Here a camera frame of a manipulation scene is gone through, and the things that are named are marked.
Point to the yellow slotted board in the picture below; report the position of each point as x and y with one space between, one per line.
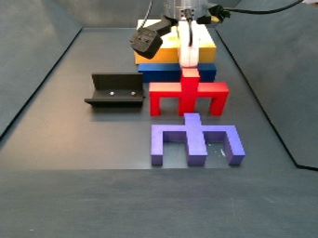
168 51

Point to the red fork-shaped block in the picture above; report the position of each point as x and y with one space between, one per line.
187 90

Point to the blue long block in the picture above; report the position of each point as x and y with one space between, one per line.
168 72

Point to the black angle bracket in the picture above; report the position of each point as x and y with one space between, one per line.
116 89

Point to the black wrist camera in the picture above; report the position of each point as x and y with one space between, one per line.
146 40

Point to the purple fork-shaped block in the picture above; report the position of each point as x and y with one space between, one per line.
195 134

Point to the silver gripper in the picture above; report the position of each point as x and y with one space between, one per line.
175 10

